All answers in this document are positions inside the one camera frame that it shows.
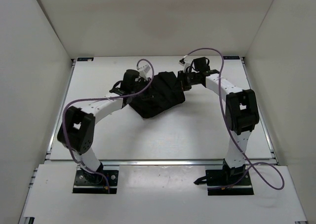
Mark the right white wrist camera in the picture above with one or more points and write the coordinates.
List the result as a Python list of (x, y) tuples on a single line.
[(187, 66)]

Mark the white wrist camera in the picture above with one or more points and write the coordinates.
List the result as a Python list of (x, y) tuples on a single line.
[(187, 66), (143, 71)]

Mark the right aluminium side rail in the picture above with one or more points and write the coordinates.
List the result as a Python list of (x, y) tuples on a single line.
[(263, 123)]

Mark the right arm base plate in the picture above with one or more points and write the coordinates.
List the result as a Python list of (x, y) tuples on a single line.
[(227, 181)]

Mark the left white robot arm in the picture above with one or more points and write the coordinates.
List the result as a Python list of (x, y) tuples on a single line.
[(78, 123)]

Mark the blue corner label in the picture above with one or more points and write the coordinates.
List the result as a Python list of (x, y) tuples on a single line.
[(231, 57), (85, 59)]

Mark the left blue corner label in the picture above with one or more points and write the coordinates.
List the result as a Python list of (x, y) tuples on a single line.
[(85, 59)]

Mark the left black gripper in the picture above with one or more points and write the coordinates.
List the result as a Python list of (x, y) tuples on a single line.
[(148, 82)]

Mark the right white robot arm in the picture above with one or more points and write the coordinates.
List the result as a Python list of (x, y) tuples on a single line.
[(238, 106)]

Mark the aluminium front rail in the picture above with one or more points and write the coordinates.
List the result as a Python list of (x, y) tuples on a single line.
[(164, 162)]

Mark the black pleated skirt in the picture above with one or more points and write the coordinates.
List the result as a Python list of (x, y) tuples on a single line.
[(164, 93)]

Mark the right blue corner label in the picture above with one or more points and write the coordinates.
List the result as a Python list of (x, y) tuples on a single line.
[(231, 57)]

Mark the aluminium side rail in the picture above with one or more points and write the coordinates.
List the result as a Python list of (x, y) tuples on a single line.
[(263, 123), (56, 124)]

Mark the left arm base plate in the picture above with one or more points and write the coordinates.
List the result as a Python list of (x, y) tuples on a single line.
[(85, 183)]

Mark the left aluminium side rail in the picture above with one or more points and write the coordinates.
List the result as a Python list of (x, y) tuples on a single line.
[(56, 124)]

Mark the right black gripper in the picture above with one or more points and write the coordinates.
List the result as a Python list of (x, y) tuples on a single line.
[(181, 76)]

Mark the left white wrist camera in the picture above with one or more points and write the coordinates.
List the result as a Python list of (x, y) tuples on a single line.
[(143, 71)]

